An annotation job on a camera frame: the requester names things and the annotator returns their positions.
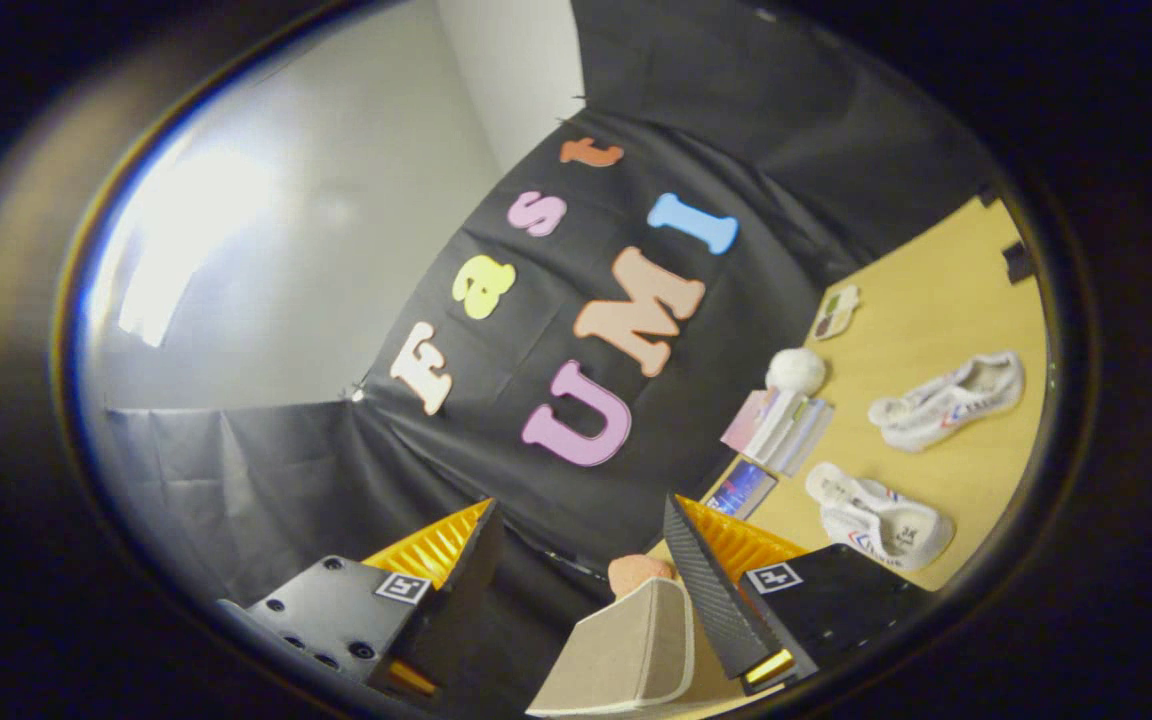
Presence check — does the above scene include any white shoe with red-blue stripes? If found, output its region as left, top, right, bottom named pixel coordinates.
left=868, top=351, right=1026, bottom=454
left=804, top=462, right=956, bottom=572

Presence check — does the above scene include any small dark blue booklet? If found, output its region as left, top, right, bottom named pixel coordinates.
left=706, top=460, right=778, bottom=521

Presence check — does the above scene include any white fluffy ball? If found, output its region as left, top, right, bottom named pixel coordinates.
left=765, top=347, right=828, bottom=397

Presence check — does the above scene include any pink book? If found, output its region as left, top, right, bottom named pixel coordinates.
left=721, top=389, right=779, bottom=454

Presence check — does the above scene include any black backdrop cloth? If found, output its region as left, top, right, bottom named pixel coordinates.
left=101, top=0, right=999, bottom=651

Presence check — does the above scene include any pink round object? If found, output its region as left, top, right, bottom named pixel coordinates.
left=607, top=554, right=678, bottom=600

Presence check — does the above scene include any beige fabric storage box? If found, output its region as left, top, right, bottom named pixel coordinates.
left=526, top=577, right=727, bottom=718

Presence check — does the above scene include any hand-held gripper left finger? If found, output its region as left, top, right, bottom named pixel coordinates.
left=219, top=498, right=504, bottom=698

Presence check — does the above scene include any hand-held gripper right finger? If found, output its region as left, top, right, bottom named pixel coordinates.
left=663, top=494, right=933, bottom=697

